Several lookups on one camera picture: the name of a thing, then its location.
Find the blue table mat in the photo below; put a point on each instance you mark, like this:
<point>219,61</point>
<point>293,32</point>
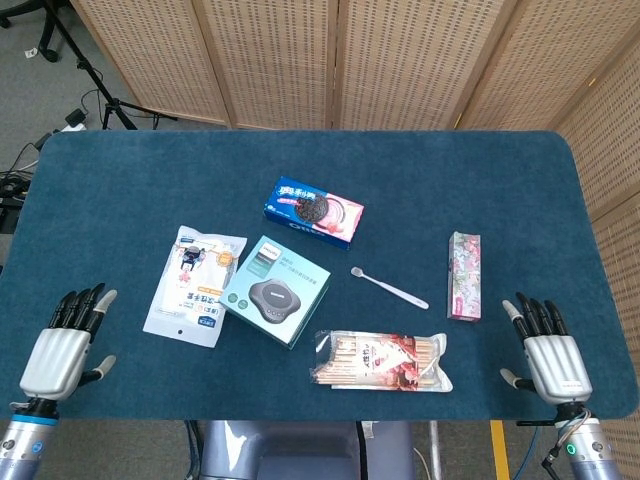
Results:
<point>320,160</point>

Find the white toothbrush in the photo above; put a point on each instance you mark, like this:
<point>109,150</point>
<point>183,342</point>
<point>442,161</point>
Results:
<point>390,287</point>

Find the black power adapter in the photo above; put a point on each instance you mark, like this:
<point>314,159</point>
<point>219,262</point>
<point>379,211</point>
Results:
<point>76,118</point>

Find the black office chair base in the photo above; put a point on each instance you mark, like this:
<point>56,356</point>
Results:
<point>35,25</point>

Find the teal Philips speaker box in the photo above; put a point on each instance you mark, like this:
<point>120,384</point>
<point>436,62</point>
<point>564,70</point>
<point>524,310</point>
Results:
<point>275,291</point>

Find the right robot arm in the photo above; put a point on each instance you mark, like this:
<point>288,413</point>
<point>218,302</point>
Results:
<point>582,440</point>

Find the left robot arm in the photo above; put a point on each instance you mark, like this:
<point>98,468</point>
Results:
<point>24,440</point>

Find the pink floral slim box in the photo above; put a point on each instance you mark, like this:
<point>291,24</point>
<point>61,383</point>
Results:
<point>465,275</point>

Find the woven folding screen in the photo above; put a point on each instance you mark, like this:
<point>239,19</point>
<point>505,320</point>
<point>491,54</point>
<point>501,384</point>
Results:
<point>400,60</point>

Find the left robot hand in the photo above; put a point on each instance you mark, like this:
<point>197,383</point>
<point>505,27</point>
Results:
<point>55,356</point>

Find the blue pink Oreo box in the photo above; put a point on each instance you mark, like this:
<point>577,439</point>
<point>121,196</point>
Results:
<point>313,211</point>

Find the black tripod stand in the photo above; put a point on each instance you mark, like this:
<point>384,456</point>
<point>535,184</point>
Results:
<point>95,75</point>

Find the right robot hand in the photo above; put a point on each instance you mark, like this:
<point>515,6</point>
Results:
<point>554,361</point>

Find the white printed plastic pouch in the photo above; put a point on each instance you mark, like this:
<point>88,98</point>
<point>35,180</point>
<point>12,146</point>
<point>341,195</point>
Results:
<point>192,285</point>

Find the robot base body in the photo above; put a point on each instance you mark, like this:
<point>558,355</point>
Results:
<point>305,450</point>

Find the bamboo chopsticks pack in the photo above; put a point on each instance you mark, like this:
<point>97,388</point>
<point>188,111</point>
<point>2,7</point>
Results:
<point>380,361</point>

